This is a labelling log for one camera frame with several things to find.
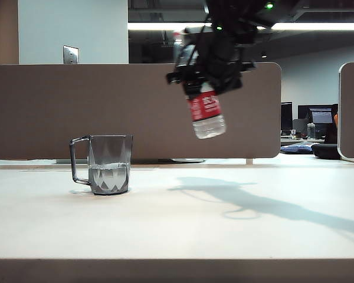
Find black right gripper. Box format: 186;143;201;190
165;25;258;96

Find clear water bottle red label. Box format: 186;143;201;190
173;29;227;140

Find transparent grey plastic mug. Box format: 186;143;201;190
69;134;134;196

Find black unlit monitor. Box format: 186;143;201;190
280;101;293;131

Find wide brown desk partition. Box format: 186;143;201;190
0;62;283;165

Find long ceiling light strip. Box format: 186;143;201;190
127;22;354;31

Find blue cloth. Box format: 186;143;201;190
280;142;321;155

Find lit computer monitor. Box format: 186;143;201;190
297;104;339;134

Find black round cushion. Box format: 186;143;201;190
311;143;342;161

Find metal wall switch plate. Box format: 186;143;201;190
63;45;80;65

